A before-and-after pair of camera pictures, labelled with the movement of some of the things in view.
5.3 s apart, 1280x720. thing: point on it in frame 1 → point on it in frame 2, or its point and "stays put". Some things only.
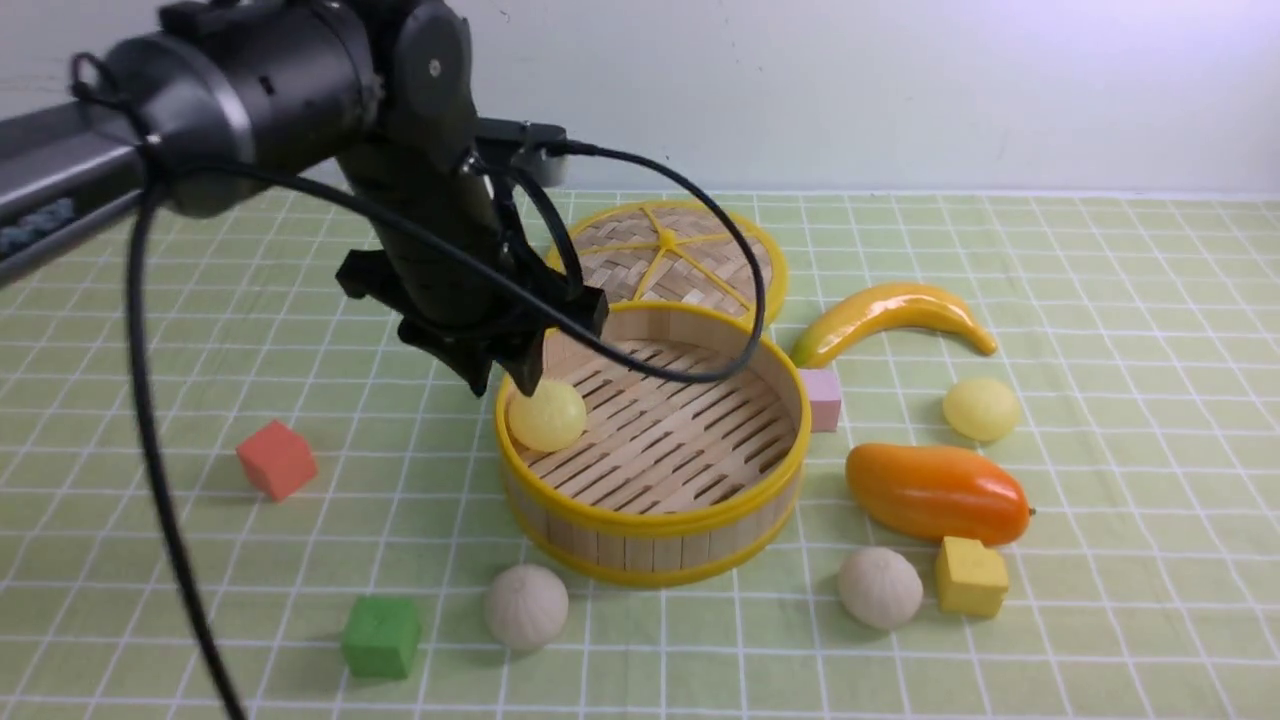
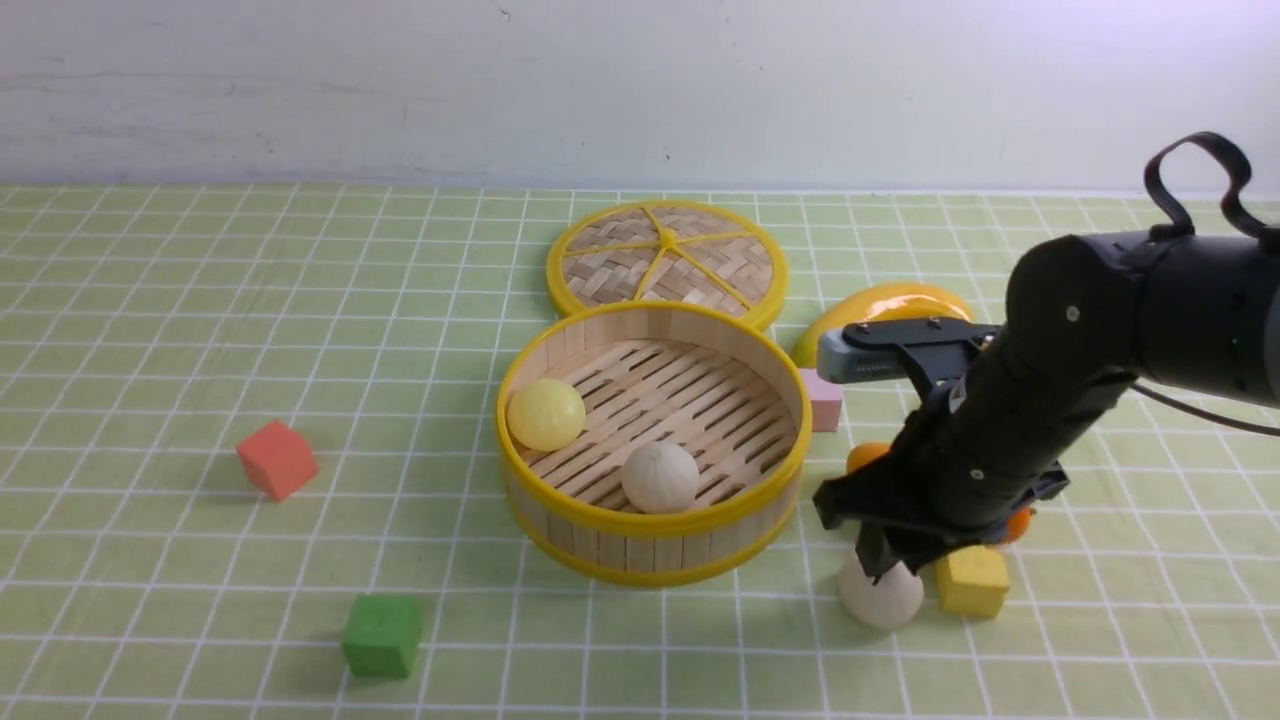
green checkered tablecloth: x=1042 y=483 stays put
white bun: x=882 y=587 stays put
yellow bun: x=551 y=418 stays put
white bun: x=526 y=605 → x=659 y=477
